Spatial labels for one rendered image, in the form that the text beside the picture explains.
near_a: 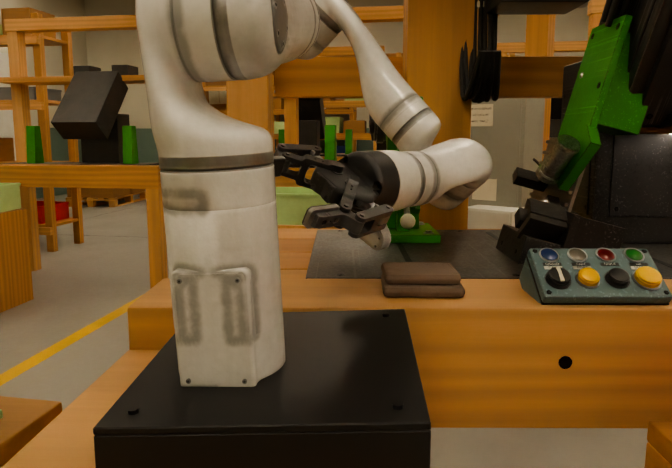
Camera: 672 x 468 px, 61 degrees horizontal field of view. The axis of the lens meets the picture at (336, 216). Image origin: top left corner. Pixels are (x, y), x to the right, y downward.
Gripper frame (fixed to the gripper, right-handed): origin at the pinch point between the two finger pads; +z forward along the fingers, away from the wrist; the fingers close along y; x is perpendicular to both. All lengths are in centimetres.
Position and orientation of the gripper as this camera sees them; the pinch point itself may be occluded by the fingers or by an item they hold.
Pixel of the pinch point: (283, 191)
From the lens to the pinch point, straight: 58.1
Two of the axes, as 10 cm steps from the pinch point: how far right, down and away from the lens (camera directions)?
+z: -7.0, 1.1, -7.0
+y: 6.2, 5.7, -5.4
